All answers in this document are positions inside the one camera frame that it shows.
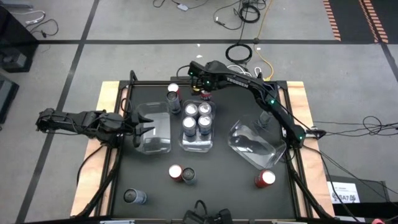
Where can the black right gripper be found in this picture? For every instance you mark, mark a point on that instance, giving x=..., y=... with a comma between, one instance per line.
x=203, y=73

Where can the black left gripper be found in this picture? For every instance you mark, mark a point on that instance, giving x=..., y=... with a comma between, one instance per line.
x=127, y=127

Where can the clear plastic bin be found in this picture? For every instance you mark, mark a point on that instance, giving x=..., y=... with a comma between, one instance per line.
x=196, y=146
x=158, y=140
x=255, y=149

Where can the red Fanta strawberry soda can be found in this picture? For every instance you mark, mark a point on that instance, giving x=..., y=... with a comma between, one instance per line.
x=173, y=87
x=266, y=178
x=206, y=96
x=175, y=171

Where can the white and blue Spindrift can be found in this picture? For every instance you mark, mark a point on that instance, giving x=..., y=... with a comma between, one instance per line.
x=191, y=109
x=205, y=121
x=205, y=109
x=189, y=123

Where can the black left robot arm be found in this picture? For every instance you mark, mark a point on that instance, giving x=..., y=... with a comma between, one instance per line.
x=77, y=121

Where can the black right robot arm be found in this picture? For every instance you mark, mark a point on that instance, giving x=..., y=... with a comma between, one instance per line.
x=237, y=82

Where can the black power strip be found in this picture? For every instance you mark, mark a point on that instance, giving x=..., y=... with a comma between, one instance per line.
x=178, y=78

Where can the light wooden side board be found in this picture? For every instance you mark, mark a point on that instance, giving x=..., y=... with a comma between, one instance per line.
x=297, y=88
x=96, y=161

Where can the grey power adapter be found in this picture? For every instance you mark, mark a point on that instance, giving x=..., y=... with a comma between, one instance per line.
x=183, y=7

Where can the dark grey case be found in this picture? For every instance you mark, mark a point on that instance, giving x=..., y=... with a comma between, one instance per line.
x=6, y=96

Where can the black floor mat orange stripes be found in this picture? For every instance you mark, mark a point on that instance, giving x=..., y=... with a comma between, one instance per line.
x=351, y=18

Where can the black cabinet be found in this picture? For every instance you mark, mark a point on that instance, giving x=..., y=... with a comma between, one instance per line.
x=12, y=31

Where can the white paper label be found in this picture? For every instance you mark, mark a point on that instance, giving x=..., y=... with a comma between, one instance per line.
x=342, y=189

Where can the black box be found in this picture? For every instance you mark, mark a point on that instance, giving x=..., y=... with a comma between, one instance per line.
x=373, y=193

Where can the pink round object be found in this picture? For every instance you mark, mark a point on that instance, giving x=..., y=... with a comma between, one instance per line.
x=377, y=221

